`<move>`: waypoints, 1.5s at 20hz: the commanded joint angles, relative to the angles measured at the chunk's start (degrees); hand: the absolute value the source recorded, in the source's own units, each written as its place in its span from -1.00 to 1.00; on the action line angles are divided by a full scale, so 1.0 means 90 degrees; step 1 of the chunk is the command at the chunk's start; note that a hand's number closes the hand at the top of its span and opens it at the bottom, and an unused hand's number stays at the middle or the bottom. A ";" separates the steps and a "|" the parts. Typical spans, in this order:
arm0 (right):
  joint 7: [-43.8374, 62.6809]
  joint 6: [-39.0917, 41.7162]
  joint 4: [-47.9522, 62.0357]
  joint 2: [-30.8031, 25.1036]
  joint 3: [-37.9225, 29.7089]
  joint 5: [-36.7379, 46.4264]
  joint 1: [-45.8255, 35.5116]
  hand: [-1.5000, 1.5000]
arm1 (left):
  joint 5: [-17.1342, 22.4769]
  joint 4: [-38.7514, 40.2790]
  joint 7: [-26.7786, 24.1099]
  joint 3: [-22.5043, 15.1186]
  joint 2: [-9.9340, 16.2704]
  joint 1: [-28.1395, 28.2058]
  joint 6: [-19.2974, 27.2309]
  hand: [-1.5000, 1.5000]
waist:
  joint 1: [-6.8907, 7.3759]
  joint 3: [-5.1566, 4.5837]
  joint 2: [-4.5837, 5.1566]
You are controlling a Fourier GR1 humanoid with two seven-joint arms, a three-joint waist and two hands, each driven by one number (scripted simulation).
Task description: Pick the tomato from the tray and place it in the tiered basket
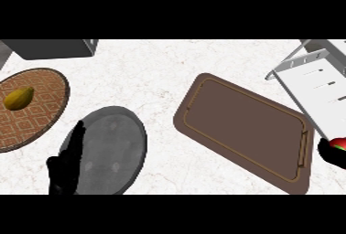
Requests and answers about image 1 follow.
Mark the red tomato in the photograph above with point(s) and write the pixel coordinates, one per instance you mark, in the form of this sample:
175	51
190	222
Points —
339	143

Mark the dark grey appliance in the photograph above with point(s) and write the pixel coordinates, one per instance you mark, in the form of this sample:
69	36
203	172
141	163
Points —
50	48

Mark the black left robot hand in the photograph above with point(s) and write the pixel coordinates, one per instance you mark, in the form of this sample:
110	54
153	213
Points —
67	164

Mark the brown patterned round placemat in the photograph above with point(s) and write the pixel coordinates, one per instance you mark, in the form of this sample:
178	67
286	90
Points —
35	106

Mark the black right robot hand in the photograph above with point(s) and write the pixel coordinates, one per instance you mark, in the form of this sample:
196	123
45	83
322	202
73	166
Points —
332	157

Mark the white tiered basket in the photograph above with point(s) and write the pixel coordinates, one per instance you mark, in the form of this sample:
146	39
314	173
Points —
316	82

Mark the brown rectangular tray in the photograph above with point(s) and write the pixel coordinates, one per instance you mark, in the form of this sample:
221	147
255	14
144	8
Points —
246	132

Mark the grey round plate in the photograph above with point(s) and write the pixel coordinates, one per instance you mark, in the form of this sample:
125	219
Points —
110	151

